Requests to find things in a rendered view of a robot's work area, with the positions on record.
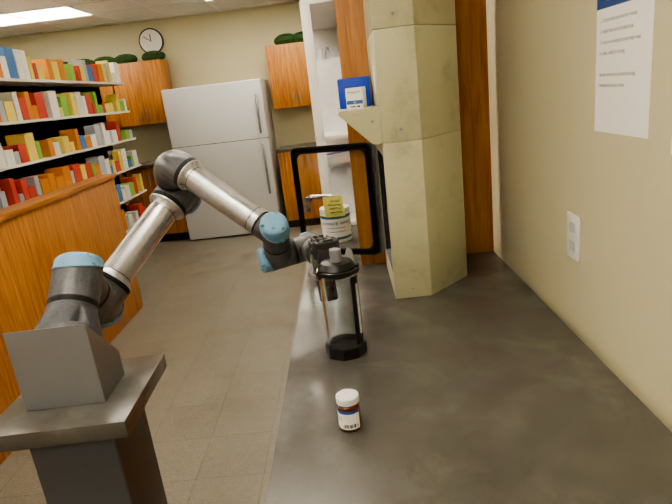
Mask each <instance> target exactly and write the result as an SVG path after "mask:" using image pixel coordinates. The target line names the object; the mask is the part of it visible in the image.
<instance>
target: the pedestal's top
mask: <svg viewBox="0 0 672 504"><path fill-rule="evenodd" d="M121 362H122V366H123V370H124V376H123V377H122V379H121V380H120V381H119V383H118V384H117V386H116V387H115V389H114V390H113V392H112V393H111V395H110V396H109V397H108V399H107V400H106V402H101V403H93V404H84V405H75V406H67V407H58V408H50V409H41V410H32V411H26V408H25V405H24V402H23V399H22V395H20V396H19V397H18V398H17V399H16V400H15V401H14V402H13V403H12V404H11V405H10V406H9V407H8V408H7V409H6V410H5V411H4V412H3V413H2V414H1V415H0V452H8V451H17V450H25V449H34V448H42V447H50V446H59V445H67V444H75V443H84V442H92V441H101V440H109V439H117V438H126V437H129V435H130V433H131V431H132V430H133V428H134V426H135V424H136V422H137V420H138V419H139V417H140V415H141V413H142V411H143V409H144V408H145V406H146V404H147V402H148V400H149V398H150V397H151V395H152V393H153V391H154V389H155V387H156V386H157V384H158V382H159V380H160V378H161V376H162V375H163V373H164V371H165V369H166V367H167V364H166V360H165V355H164V354H156V355H148V356H140V357H131V358H123V359H121Z"/></svg>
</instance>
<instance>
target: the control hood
mask: <svg viewBox="0 0 672 504"><path fill-rule="evenodd" d="M338 115H339V117H340V118H342V119H343V120H344V121H345V122H347V123H348V124H349V125H350V126H351V127H353V128H354V129H355V130H356V131H358V132H359V133H360V134H361V135H362V136H364V137H365V138H366V139H367V140H368V141H370V142H371V143H372V144H375V145H376V144H381V143H382V132H381V120H380V109H379V108H378V107H376V106H373V105H371V106H367V107H366V108H360V109H351V110H347V109H340V108H339V109H338Z"/></svg>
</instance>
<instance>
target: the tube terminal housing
mask: <svg viewBox="0 0 672 504"><path fill-rule="evenodd" d="M367 52H368V63H369V74H370V86H371V97H372V105H373V106H376V107H378V108H379V109H380V120H381V132H382V143H381V144H376V148H377V150H379V152H380V153H381V154H382V156H383V162H384V174H385V185H386V196H387V204H388V213H389V225H390V228H389V231H390V242H391V254H392V265H393V271H392V268H391V264H390V261H389V258H388V255H387V251H386V262H387V269H388V272H389V276H390V279H391V283H392V286H393V290H394V293H395V297H396V299H401V298H410V297H420V296H429V295H433V294H435V293H437V292H439V291H440V290H442V289H444V288H446V287H448V286H449V285H451V284H453V283H455V282H457V281H458V280H460V279H462V278H464V277H466V276H467V255H466V234H465V212H464V191H463V169H462V148H461V128H460V106H459V85H458V63H457V42H456V25H409V26H401V27H393V28H384V29H376V30H373V31H372V33H371V34H370V36H369V38H368V39H367ZM373 65H374V73H375V84H376V94H375V89H374V78H373V67H372V66H373Z"/></svg>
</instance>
